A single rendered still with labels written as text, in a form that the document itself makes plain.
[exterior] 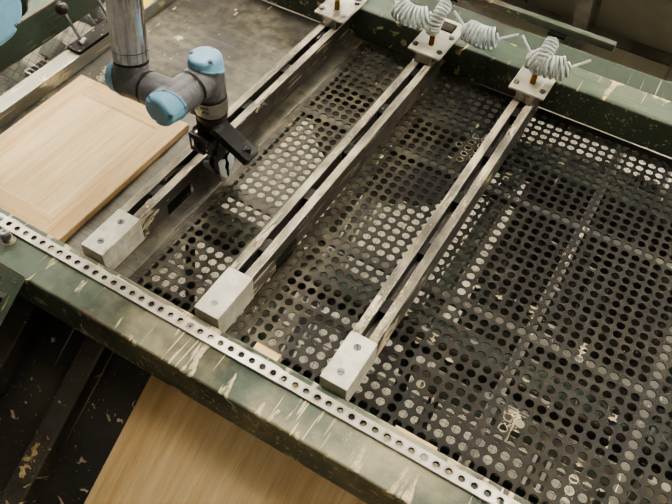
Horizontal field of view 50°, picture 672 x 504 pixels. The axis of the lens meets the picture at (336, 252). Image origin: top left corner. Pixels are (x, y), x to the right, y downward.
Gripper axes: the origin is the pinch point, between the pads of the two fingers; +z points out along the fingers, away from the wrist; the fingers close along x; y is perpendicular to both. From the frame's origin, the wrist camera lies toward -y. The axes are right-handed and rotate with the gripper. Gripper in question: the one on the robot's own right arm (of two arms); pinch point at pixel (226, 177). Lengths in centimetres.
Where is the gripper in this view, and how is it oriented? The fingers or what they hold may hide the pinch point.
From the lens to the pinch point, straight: 182.8
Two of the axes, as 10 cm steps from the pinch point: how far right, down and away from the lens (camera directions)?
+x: -5.1, 6.5, -5.6
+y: -8.6, -4.1, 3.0
